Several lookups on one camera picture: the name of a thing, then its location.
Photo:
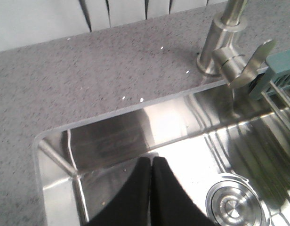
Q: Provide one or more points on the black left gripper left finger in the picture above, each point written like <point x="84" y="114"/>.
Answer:
<point x="129" y="207"/>

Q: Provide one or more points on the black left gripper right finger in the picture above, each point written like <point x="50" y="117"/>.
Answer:
<point x="169" y="203"/>

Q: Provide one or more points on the grey steel dish drying rack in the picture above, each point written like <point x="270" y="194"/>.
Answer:
<point x="275" y="80"/>

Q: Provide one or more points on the round steel sink drain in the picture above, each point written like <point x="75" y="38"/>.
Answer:
<point x="231" y="201"/>

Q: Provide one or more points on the stainless steel sink basin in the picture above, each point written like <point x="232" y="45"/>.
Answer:
<point x="83" y="165"/>

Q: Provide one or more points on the steel kitchen faucet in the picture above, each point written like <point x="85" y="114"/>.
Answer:
<point x="221" y="54"/>

